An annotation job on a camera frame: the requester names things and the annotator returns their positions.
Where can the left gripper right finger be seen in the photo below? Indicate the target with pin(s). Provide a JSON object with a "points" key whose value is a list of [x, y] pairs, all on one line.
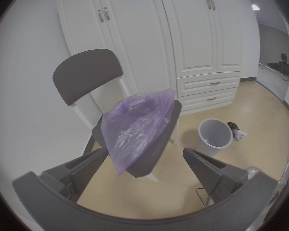
{"points": [[207, 172]]}

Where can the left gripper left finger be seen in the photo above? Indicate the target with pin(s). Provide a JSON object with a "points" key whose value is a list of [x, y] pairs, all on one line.
{"points": [[86, 169]]}

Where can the purple plastic bag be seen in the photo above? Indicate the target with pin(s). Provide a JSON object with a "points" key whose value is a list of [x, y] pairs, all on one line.
{"points": [[134, 124]]}

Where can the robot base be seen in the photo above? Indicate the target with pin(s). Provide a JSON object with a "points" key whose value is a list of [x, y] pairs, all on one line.
{"points": [[254, 171]]}

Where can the white trash bin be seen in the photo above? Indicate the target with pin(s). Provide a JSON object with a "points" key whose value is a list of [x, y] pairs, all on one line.
{"points": [[215, 131]]}

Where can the crumpled black plastic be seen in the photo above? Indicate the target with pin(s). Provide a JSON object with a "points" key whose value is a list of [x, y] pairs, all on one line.
{"points": [[232, 126]]}

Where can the crumpled white paper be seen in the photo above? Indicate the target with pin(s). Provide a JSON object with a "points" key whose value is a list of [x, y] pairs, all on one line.
{"points": [[239, 135]]}

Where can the grey padded white chair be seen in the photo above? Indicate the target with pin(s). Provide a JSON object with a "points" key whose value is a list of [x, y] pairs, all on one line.
{"points": [[86, 73]]}

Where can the white wardrobe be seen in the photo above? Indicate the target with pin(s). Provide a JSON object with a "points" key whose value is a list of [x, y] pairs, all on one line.
{"points": [[195, 32]]}

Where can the grey curtain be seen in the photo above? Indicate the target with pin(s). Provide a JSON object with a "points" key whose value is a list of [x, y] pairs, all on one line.
{"points": [[272, 44]]}

